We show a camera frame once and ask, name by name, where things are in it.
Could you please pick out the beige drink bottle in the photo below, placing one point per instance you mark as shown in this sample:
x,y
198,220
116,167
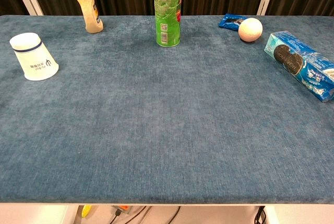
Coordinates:
x,y
90,12

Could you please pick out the yellow object under table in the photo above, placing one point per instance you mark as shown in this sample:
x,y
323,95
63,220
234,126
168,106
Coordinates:
x,y
86,211

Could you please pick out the blue table cloth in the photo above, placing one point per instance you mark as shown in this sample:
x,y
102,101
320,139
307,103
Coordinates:
x,y
167,130

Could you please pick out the green chips can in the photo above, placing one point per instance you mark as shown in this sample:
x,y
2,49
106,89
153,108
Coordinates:
x,y
167,20

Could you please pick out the small blue cookie packet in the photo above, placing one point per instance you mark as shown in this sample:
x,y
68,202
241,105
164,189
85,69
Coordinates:
x,y
228,23

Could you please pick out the orange grey plug box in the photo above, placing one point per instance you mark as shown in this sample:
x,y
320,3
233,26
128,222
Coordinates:
x,y
122,208

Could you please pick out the blue cookie box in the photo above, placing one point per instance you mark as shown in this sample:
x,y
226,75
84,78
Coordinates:
x,y
302,62

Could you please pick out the white paper cup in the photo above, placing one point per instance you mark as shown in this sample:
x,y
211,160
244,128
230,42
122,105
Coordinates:
x,y
34,57

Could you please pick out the pale pink ball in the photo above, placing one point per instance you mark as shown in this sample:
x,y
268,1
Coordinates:
x,y
250,29

